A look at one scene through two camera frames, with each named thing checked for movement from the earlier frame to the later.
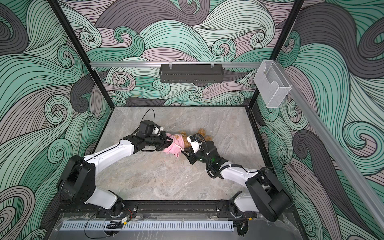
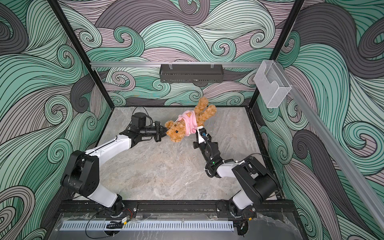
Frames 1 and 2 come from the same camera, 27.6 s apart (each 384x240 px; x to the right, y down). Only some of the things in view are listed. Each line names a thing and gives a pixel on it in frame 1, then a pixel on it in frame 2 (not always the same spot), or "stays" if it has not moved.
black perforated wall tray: (191, 72) stays
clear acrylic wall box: (272, 83) stays
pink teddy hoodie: (177, 145) → (189, 117)
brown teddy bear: (200, 131) → (177, 130)
